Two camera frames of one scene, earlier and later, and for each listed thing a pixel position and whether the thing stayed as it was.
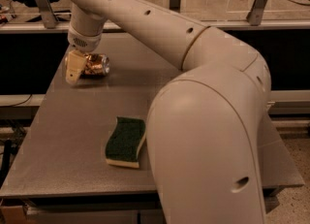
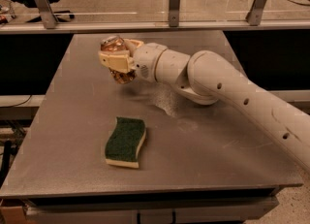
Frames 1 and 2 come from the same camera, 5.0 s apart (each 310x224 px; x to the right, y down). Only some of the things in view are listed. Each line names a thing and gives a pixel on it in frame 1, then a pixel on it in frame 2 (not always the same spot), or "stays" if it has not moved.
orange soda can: (97, 64) → (116, 43)
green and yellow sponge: (124, 142) stays
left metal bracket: (48, 16) stays
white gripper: (83, 43) → (145, 60)
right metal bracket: (255, 16) stays
